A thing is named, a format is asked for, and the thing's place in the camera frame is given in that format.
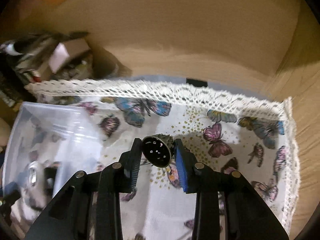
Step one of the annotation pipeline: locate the white handheld massager device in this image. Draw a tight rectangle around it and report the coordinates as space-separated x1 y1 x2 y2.
17 160 62 224

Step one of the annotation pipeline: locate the clear plastic storage bin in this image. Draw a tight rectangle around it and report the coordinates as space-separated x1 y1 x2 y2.
2 101 141 230

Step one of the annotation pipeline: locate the small black round microphone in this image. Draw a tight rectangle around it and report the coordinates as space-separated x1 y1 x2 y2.
141 134 174 168

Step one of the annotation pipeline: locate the butterfly print lace cloth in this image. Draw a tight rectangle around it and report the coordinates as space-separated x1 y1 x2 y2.
27 80 300 239

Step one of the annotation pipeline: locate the small white box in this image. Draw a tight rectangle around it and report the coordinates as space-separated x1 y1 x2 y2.
48 43 69 74

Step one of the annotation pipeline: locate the stack of books and papers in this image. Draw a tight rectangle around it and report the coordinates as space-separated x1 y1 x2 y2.
1 31 93 106

